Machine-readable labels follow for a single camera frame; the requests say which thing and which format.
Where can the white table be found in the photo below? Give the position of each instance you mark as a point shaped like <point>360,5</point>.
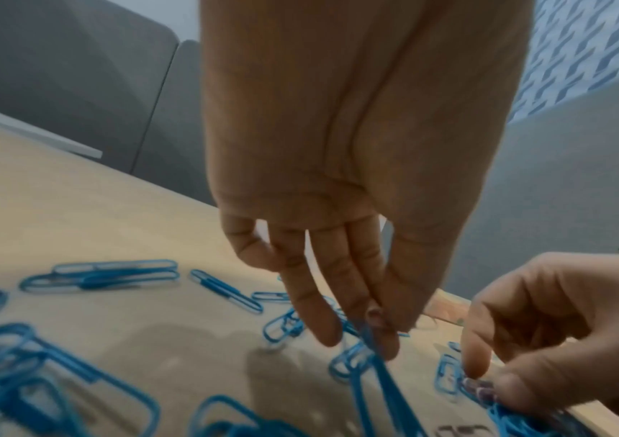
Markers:
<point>29,128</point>

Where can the person's right hand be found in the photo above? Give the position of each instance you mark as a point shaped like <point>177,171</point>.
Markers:
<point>574,315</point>

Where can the person's left hand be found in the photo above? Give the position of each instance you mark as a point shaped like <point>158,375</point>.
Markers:
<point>342,128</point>

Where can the scatter of loose blue clips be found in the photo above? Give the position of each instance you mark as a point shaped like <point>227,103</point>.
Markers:
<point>12,362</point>

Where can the grey upholstered chair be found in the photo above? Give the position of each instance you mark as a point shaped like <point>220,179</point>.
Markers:
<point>568,170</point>
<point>66,72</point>
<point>180,128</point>

